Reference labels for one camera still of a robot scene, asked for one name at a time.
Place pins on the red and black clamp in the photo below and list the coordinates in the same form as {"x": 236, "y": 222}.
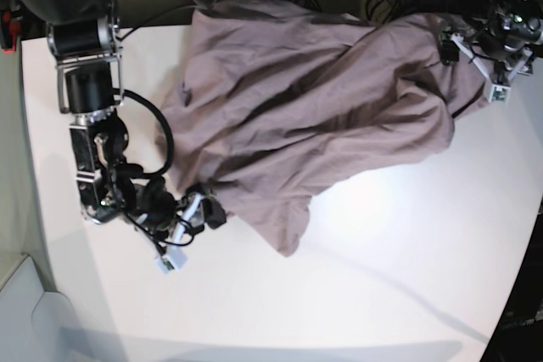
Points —
{"x": 10, "y": 29}

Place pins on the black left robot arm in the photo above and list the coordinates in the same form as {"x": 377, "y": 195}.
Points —
{"x": 470, "y": 16}

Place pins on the mauve t-shirt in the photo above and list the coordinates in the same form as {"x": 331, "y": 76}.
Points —
{"x": 277, "y": 103}

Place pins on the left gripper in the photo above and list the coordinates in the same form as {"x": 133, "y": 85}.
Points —
{"x": 505, "y": 47}

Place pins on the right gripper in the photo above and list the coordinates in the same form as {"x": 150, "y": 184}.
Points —
{"x": 155, "y": 208}

